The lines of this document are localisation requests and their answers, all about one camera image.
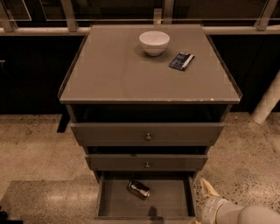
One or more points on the grey drawer cabinet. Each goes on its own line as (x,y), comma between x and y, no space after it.
(114,80)

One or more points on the brass top drawer knob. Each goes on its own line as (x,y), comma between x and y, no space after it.
(148,137)

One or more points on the grey top drawer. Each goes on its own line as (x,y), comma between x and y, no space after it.
(133,133)

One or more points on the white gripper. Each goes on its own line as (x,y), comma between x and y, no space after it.
(210,206)

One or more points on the blue snack packet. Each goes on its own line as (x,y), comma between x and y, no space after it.
(181,61)

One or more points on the orange soda can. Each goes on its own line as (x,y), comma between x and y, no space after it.
(138,189)

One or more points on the white ceramic bowl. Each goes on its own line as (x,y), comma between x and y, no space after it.
(154,42)

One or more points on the grey middle drawer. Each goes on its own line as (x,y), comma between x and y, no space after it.
(135,162)

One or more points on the white metal railing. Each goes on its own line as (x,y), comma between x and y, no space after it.
(61,17)

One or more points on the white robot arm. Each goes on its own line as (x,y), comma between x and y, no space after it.
(251,214)

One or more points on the white pillar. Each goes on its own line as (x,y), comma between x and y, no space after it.
(269,100)

